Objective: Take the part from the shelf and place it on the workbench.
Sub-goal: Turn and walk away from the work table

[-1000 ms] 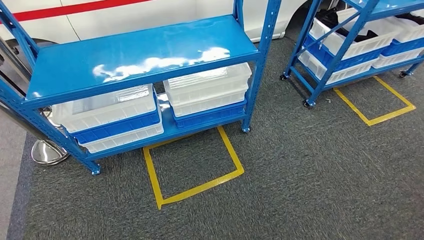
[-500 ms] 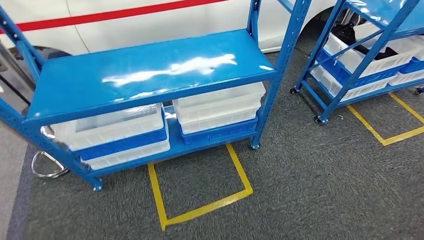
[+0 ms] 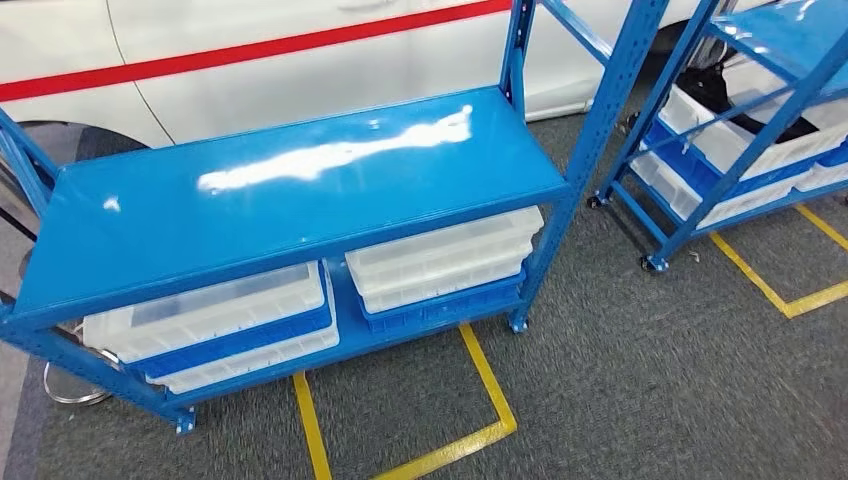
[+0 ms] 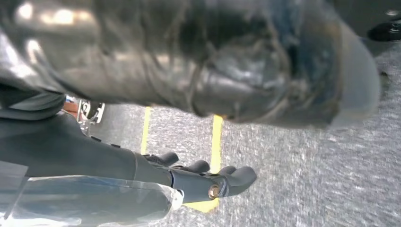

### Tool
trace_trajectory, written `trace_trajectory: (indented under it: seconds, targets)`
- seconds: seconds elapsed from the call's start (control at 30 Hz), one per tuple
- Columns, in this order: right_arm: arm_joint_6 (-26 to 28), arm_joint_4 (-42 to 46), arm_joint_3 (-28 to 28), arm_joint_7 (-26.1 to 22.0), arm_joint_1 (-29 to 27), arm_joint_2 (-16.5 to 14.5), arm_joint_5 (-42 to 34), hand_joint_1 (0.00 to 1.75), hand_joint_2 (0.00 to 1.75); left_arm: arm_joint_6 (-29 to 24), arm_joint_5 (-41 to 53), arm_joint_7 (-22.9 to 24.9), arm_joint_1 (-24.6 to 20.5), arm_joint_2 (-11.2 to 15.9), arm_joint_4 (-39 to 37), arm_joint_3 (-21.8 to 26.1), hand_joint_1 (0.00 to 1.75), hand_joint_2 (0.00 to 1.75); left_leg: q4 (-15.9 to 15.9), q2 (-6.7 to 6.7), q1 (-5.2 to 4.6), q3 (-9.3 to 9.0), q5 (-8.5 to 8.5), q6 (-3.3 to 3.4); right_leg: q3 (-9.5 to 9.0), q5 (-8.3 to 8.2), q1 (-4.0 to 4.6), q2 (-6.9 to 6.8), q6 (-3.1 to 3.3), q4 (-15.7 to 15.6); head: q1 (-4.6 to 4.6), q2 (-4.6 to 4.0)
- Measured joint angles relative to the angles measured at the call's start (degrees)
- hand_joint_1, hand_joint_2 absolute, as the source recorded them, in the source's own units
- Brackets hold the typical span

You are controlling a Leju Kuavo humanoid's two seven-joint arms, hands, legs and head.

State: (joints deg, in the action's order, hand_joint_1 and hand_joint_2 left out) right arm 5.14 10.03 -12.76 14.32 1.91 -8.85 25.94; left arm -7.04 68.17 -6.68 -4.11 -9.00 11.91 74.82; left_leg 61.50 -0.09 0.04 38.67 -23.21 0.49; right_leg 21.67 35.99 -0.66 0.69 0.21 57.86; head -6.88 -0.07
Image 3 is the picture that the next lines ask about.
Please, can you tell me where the thin black pole stand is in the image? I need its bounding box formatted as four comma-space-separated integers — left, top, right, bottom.
0, 206, 39, 244

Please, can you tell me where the white car red stripe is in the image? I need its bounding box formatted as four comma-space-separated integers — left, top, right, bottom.
0, 0, 783, 150

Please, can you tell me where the blue metal shelf rack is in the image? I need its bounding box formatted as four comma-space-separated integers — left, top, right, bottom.
0, 0, 672, 437
584, 0, 848, 275

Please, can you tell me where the chrome stanchion post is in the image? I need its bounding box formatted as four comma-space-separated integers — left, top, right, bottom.
41, 360, 115, 407

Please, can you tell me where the black object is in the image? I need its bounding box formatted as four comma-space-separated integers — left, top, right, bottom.
674, 61, 821, 145

